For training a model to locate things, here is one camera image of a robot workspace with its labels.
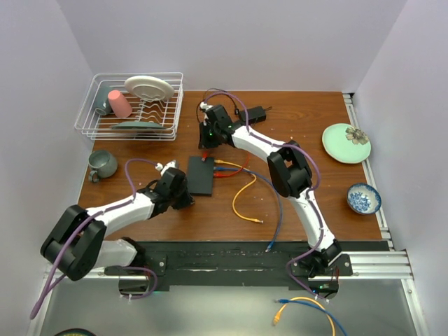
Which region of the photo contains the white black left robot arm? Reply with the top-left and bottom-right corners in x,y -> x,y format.
41,167 -> 194,281

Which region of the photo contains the white wire dish rack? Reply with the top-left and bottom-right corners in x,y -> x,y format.
74,72 -> 183,141

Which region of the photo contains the grey ceramic mug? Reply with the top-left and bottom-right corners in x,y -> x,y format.
88,150 -> 118,183

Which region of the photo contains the grey green plate in rack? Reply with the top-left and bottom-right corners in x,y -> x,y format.
111,121 -> 166,130

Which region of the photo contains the red ethernet cable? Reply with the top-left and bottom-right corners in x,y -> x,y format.
200,152 -> 251,179

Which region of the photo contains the black power adapter brick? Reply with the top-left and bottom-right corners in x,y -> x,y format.
239,106 -> 267,125

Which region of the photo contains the dark green cup in rack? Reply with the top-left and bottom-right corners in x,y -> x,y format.
93,86 -> 112,116

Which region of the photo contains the dark round object bottom edge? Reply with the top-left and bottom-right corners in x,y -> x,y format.
55,328 -> 96,336

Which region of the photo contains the white plate in rack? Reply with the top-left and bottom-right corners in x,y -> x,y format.
124,76 -> 174,100

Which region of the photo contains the mint green flower plate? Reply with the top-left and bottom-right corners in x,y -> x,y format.
321,123 -> 372,165

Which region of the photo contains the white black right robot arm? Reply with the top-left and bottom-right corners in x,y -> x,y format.
198,102 -> 342,275

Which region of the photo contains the black network switch box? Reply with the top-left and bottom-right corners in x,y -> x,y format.
187,156 -> 214,196

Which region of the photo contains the black mains plug cable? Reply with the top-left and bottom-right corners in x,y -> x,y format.
195,88 -> 242,123

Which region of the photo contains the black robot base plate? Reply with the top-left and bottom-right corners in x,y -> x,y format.
104,240 -> 353,293

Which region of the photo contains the blue white patterned bowl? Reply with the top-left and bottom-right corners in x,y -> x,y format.
346,183 -> 382,215

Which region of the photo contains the spare blue ethernet cable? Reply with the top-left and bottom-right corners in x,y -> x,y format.
272,297 -> 349,336

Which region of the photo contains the pink plastic cup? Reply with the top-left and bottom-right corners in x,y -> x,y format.
108,90 -> 132,118

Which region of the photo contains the spare yellow ethernet cable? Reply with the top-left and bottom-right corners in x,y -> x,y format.
272,296 -> 337,336

